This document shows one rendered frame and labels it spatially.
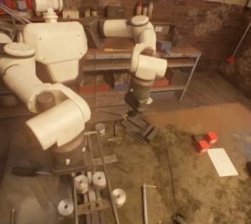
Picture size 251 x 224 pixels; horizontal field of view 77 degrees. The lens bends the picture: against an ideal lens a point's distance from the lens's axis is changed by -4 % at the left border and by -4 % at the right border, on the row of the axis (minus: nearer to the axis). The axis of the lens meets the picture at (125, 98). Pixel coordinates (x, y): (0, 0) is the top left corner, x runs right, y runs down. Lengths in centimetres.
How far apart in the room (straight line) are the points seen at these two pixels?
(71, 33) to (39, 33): 13
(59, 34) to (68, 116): 48
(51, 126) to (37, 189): 48
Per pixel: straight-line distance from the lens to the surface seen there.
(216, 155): 100
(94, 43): 90
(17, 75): 46
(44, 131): 33
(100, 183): 66
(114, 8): 232
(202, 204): 83
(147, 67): 56
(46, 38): 74
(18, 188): 81
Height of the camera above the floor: 158
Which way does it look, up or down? 40 degrees down
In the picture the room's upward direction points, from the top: 9 degrees clockwise
